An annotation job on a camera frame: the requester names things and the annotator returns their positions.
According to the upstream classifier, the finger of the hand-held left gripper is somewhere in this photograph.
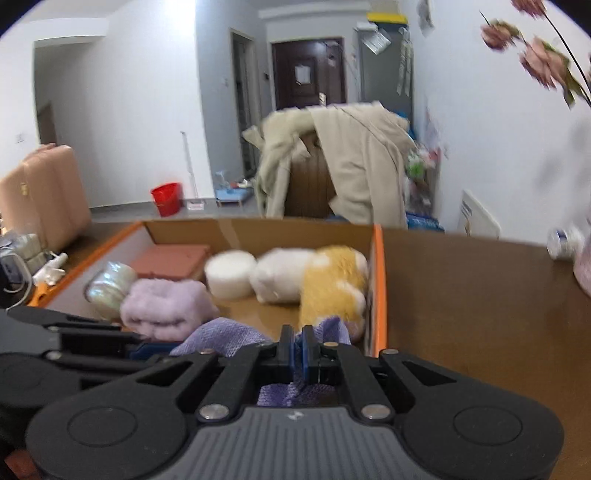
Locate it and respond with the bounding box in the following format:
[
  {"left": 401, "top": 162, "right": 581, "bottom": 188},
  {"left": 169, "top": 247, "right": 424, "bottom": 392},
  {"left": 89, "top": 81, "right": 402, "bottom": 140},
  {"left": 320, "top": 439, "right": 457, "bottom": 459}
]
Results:
[
  {"left": 0, "top": 307, "right": 124, "bottom": 332},
  {"left": 44, "top": 330, "right": 160, "bottom": 366}
]

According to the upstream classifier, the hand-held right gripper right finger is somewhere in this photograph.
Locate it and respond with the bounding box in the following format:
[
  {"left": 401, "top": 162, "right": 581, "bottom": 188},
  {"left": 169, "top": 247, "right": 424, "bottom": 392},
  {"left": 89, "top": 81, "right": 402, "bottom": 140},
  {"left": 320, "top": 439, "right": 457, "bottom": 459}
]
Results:
[{"left": 298, "top": 324, "right": 469, "bottom": 424}]

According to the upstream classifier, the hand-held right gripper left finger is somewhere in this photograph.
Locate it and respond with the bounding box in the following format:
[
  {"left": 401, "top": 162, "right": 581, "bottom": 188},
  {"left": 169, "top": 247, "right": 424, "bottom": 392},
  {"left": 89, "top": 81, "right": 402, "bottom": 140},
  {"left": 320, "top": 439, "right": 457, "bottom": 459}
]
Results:
[{"left": 92, "top": 324, "right": 296, "bottom": 424}]

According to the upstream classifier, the pink fluffy towel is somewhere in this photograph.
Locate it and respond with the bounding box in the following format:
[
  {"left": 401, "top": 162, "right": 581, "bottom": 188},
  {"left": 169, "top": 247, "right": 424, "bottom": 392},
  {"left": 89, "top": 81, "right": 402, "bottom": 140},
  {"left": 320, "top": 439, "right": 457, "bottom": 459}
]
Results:
[{"left": 121, "top": 279, "right": 221, "bottom": 343}]

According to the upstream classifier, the yellow and white plush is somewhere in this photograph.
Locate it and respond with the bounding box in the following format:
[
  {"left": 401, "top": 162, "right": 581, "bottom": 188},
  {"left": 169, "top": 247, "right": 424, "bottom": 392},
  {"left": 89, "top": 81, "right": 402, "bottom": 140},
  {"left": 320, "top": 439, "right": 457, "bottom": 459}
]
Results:
[{"left": 249, "top": 246, "right": 370, "bottom": 343}]

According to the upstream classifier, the purple mesh pouch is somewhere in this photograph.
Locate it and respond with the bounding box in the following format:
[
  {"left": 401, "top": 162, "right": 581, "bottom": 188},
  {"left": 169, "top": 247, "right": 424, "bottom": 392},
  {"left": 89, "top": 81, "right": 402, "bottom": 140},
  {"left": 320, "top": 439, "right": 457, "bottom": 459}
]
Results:
[{"left": 170, "top": 316, "right": 352, "bottom": 407}]

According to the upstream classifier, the brick-red sponge block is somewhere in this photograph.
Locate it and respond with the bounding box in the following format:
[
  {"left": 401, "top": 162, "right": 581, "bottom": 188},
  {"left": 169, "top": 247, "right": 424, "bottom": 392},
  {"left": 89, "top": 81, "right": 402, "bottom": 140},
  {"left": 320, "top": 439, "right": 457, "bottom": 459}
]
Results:
[{"left": 130, "top": 244, "right": 211, "bottom": 281}]

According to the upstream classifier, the orange cardboard box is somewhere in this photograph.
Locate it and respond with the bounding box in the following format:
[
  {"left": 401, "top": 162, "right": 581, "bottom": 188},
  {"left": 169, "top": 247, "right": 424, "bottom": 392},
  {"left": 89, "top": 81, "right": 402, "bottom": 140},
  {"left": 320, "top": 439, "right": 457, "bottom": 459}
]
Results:
[{"left": 28, "top": 219, "right": 387, "bottom": 359}]

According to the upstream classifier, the small white plastic gadget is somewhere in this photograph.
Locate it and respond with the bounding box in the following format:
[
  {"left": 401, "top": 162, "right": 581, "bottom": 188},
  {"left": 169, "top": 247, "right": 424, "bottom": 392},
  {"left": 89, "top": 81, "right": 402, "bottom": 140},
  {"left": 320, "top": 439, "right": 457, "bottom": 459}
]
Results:
[{"left": 33, "top": 253, "right": 69, "bottom": 285}]

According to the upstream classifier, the clear plastic container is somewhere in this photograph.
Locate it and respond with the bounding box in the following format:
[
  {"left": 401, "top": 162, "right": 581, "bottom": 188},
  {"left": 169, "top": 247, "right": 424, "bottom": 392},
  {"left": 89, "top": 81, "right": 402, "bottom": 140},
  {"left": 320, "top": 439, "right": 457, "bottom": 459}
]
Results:
[{"left": 0, "top": 233, "right": 47, "bottom": 278}]

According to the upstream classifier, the pink hard-shell suitcase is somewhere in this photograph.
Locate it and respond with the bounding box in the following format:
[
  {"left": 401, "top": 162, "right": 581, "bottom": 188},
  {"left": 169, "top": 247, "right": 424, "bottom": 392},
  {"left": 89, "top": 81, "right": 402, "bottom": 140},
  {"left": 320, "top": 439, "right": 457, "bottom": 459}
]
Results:
[{"left": 0, "top": 144, "right": 92, "bottom": 250}]

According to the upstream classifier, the red plastic bucket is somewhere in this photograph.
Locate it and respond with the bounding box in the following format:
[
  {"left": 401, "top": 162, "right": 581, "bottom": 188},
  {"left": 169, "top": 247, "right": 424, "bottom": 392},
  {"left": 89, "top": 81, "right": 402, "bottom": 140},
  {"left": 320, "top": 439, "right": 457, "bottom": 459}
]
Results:
[{"left": 151, "top": 182, "right": 182, "bottom": 217}]

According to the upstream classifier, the brown wooden chair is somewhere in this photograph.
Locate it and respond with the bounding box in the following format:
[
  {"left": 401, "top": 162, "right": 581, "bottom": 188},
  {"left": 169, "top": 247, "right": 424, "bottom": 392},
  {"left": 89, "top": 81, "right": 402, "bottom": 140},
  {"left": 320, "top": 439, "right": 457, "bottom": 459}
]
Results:
[{"left": 286, "top": 141, "right": 345, "bottom": 219}]

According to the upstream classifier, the blue printed box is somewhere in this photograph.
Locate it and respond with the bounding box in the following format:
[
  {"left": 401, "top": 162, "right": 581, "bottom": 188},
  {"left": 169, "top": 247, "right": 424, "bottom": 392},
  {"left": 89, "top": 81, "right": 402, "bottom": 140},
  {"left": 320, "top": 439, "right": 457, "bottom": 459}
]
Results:
[{"left": 406, "top": 212, "right": 447, "bottom": 232}]

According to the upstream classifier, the white mop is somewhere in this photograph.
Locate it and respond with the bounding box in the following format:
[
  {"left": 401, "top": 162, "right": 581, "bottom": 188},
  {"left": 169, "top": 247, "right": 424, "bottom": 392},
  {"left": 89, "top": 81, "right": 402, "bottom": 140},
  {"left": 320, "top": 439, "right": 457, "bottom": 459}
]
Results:
[{"left": 180, "top": 131, "right": 206, "bottom": 211}]

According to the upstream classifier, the beige coat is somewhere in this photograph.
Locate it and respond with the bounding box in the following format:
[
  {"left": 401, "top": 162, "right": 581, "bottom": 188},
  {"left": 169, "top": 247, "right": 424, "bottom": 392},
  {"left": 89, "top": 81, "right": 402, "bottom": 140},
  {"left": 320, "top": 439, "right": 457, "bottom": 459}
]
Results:
[{"left": 242, "top": 104, "right": 416, "bottom": 227}]

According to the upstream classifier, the bundle of plastic bags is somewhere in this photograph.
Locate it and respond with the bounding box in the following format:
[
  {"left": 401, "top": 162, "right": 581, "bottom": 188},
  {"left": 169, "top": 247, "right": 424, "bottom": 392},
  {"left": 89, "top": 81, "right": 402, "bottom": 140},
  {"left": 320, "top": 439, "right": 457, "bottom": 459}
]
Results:
[{"left": 405, "top": 141, "right": 445, "bottom": 214}]

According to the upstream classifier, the white flat board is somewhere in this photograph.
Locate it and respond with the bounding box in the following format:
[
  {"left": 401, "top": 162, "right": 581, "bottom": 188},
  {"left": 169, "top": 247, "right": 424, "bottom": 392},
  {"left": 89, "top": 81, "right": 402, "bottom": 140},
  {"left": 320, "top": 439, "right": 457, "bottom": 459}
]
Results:
[{"left": 457, "top": 189, "right": 502, "bottom": 239}]

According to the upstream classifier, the grey refrigerator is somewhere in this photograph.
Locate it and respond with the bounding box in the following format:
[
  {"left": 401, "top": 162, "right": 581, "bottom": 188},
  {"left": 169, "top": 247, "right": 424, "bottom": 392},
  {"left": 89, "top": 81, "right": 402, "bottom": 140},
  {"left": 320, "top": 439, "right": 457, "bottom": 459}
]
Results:
[{"left": 353, "top": 25, "right": 414, "bottom": 114}]

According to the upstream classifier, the speckled pink vase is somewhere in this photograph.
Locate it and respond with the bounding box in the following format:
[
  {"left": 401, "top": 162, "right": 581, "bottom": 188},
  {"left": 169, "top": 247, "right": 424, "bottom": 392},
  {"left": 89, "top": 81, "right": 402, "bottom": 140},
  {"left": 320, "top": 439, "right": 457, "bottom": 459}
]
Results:
[{"left": 573, "top": 240, "right": 591, "bottom": 297}]

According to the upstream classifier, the dark wooden door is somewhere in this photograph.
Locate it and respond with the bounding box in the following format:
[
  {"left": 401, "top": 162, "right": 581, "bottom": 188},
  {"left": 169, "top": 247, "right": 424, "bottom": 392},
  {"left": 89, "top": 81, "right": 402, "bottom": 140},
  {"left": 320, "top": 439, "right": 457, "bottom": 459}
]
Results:
[{"left": 271, "top": 37, "right": 347, "bottom": 112}]

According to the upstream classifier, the white folded umbrella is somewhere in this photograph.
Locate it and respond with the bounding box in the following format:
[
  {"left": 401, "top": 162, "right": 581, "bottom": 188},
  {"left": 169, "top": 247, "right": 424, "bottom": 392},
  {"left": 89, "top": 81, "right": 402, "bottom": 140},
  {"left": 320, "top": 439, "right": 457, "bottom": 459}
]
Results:
[{"left": 397, "top": 39, "right": 414, "bottom": 96}]

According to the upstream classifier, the paper sheet on refrigerator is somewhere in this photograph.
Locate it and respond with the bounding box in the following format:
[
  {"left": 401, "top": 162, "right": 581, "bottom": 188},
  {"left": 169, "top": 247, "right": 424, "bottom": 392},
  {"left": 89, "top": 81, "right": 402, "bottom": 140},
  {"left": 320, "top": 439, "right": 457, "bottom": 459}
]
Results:
[{"left": 361, "top": 32, "right": 392, "bottom": 55}]

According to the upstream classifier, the white charging cable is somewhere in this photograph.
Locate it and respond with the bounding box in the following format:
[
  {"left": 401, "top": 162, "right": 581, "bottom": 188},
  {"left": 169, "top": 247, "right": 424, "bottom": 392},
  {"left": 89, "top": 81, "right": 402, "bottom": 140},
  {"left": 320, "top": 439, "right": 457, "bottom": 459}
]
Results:
[{"left": 0, "top": 256, "right": 36, "bottom": 308}]

